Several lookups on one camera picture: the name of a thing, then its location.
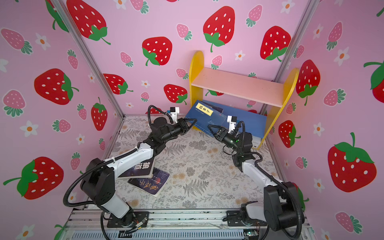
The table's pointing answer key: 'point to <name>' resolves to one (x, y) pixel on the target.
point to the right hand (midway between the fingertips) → (207, 128)
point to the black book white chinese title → (144, 170)
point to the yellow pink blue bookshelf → (255, 102)
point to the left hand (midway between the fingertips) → (197, 120)
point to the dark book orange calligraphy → (154, 185)
